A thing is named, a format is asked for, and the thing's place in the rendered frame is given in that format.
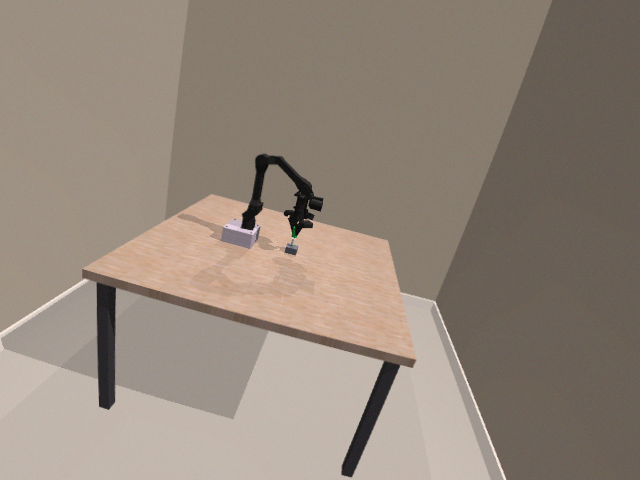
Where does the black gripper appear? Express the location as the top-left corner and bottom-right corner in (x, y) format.
(284, 205), (313, 236)

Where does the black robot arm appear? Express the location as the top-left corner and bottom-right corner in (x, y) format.
(241, 154), (324, 230)

